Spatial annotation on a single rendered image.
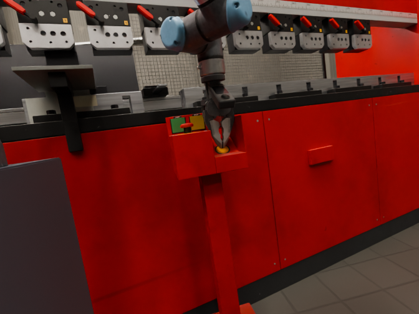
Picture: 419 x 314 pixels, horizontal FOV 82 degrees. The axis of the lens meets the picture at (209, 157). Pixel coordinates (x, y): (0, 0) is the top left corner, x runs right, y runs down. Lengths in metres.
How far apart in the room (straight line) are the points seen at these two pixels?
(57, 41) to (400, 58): 2.15
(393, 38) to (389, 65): 0.19
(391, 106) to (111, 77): 1.62
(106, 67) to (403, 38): 2.03
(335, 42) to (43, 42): 1.38
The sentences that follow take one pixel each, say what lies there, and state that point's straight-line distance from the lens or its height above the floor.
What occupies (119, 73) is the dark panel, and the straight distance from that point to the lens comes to 1.58.
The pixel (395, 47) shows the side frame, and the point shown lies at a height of 1.19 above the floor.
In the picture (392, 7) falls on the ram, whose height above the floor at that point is 1.38.
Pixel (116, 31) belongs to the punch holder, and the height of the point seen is 1.19.
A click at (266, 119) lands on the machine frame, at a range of 1.09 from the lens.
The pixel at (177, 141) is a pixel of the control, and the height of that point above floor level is 0.76.
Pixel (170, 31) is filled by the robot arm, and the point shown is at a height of 1.02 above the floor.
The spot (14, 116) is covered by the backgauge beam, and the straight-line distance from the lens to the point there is 1.29.
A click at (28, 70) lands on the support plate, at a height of 0.99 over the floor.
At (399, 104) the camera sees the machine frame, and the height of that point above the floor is 0.77.
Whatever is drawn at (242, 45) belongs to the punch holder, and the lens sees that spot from 1.22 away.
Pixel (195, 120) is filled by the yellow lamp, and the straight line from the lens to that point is 0.80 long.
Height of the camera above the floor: 0.78
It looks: 6 degrees down
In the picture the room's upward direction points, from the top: 8 degrees counter-clockwise
